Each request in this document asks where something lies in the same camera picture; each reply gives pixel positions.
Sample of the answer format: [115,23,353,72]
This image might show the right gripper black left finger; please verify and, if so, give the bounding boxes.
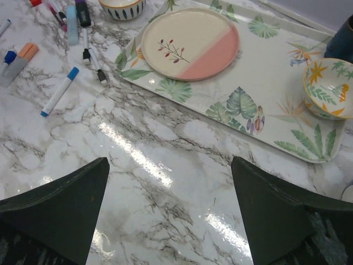
[1,157,110,264]

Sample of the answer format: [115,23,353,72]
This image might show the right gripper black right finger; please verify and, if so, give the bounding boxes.
[231,156,352,264]

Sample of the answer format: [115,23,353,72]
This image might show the blue acrylic marker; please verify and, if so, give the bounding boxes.
[40,67,79,117]

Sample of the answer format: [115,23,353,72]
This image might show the small blue whiteboard marker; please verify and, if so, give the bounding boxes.
[0,50,17,75]

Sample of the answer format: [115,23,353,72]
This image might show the orange highlighter pen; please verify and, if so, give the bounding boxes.
[1,43,39,87]

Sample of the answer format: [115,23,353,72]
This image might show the pink red pen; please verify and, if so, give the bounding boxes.
[43,0,67,32]

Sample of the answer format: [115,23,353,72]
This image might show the floral rectangular serving tray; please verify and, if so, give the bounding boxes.
[115,1,345,163]

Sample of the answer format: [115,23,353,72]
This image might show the floral yellow rimmed bowl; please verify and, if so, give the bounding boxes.
[303,58,352,120]

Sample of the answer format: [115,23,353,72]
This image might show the black cap whiteboard marker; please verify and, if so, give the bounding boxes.
[82,28,90,65]

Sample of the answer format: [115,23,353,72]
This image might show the dark blue mug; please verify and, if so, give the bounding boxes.
[324,15,353,63]

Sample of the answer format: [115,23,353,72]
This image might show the light blue highlighter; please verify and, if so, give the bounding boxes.
[66,5,79,46]

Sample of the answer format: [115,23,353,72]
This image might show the blue cap thin marker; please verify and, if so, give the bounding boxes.
[0,19,12,36]

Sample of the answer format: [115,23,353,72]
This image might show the cream and pink plate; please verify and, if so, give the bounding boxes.
[141,8,240,81]

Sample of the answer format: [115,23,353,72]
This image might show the purple highlighter black cap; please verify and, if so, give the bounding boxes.
[75,0,91,28]

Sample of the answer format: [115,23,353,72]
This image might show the red cap whiteboard marker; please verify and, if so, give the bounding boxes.
[29,0,42,7]

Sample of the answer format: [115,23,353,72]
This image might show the white bowl blue stripes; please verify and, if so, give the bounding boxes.
[99,0,147,20]

